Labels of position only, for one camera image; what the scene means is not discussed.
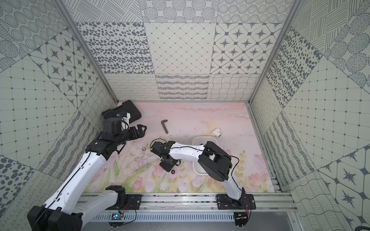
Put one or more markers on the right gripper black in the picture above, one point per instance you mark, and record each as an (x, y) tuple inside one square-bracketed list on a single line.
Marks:
[(167, 168)]

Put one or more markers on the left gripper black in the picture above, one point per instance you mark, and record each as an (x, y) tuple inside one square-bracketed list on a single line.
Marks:
[(134, 132)]

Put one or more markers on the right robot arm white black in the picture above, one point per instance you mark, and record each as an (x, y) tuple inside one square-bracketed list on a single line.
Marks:
[(214, 160)]

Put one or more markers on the white pipe elbow fitting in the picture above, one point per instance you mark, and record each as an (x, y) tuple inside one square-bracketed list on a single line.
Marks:
[(216, 132)]

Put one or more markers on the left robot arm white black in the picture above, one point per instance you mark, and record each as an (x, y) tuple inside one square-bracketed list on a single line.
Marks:
[(59, 212)]

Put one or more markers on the rusty wrench jaw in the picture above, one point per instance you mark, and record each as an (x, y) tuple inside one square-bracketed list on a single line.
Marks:
[(164, 126)]

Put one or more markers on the black plastic tool case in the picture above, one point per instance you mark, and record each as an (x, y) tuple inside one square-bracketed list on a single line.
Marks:
[(126, 107)]

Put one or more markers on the left controller board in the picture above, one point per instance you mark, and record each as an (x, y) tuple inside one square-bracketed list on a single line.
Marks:
[(116, 221)]

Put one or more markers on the controller board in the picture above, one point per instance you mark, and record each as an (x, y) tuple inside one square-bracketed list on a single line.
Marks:
[(116, 221), (241, 219)]

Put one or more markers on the right controller board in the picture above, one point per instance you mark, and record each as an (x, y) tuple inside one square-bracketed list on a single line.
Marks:
[(241, 219)]

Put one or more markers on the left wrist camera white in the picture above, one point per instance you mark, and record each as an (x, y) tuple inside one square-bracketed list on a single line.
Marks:
[(125, 119)]

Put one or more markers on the aluminium rail frame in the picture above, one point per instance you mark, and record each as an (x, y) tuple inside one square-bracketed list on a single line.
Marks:
[(203, 202)]

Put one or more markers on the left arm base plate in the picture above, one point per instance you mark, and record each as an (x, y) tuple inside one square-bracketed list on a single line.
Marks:
[(127, 202)]

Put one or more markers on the white slotted cable duct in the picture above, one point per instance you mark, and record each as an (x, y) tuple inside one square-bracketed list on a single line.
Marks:
[(169, 217)]

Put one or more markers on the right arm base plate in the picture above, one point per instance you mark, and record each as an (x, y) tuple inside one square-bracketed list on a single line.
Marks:
[(246, 201)]

